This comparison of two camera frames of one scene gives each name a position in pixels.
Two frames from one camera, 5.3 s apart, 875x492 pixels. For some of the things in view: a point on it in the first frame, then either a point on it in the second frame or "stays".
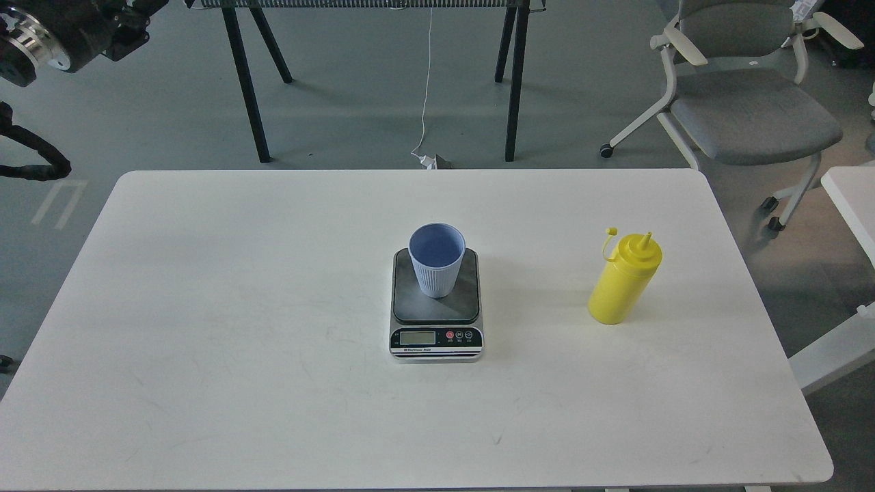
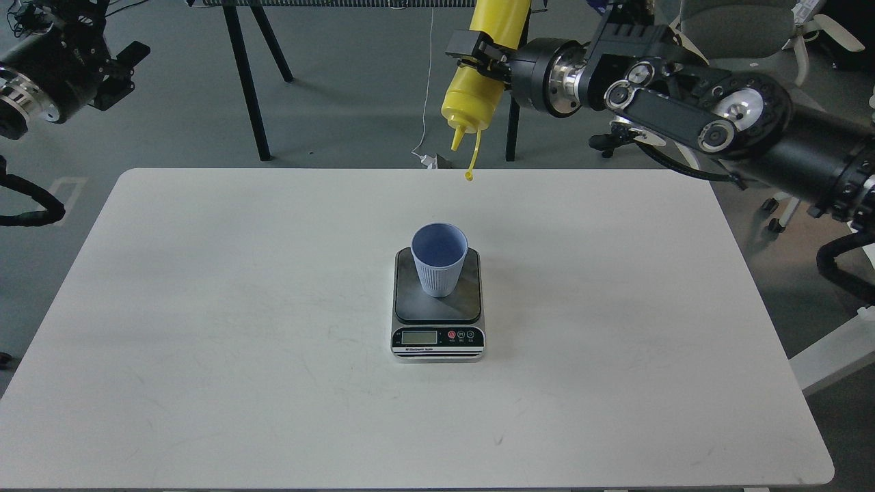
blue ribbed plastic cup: x=437 y=250 stays
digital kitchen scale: x=442 y=330 stays
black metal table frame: x=522 y=7 stays
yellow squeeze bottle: x=623 y=285 -> x=472 y=96
